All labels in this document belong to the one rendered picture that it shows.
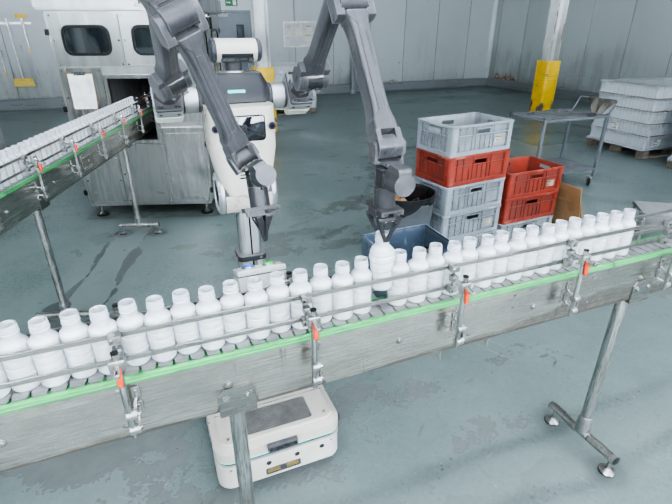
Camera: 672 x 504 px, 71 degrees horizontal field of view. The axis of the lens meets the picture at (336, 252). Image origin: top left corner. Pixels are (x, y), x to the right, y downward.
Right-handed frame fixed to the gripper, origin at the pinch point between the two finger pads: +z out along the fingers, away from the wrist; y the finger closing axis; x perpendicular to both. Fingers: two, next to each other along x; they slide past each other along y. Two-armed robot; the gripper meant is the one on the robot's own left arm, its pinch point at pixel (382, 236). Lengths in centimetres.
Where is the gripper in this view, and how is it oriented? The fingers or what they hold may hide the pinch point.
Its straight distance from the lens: 127.5
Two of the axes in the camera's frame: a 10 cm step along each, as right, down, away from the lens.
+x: -9.3, 1.7, -3.4
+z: 0.0, 9.0, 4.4
